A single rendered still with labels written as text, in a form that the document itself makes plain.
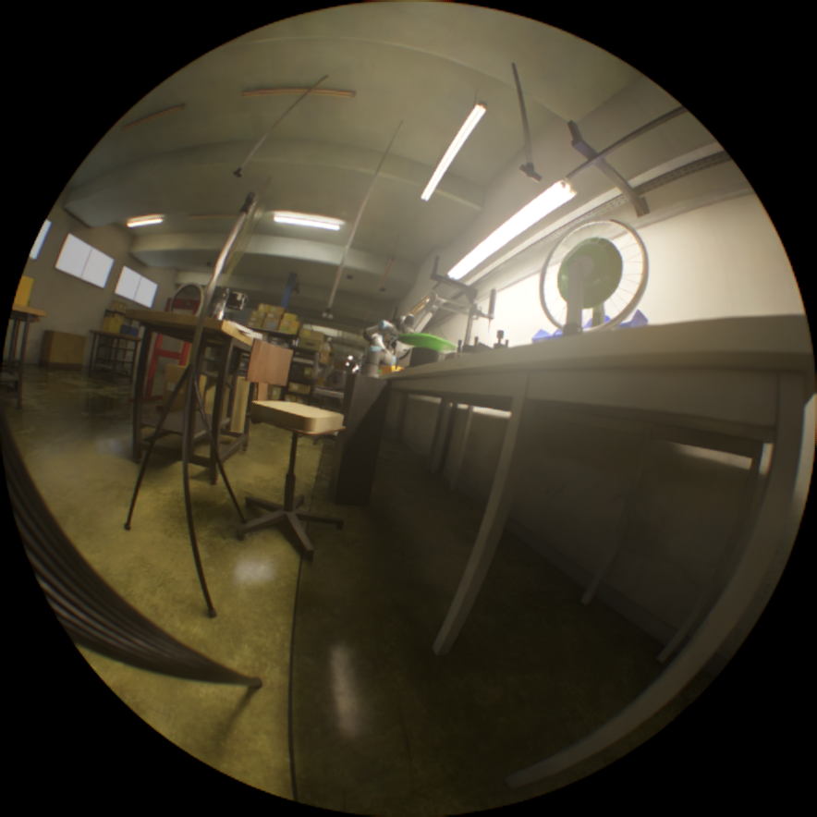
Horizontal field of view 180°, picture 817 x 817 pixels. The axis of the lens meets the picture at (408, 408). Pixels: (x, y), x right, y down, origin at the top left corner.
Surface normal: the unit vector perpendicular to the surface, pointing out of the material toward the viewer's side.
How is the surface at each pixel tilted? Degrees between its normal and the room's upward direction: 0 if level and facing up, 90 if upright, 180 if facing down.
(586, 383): 90
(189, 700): 0
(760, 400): 90
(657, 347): 90
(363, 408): 90
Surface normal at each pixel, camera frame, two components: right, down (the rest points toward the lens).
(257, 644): 0.20, -0.98
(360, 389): 0.44, 0.12
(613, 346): -0.94, -0.18
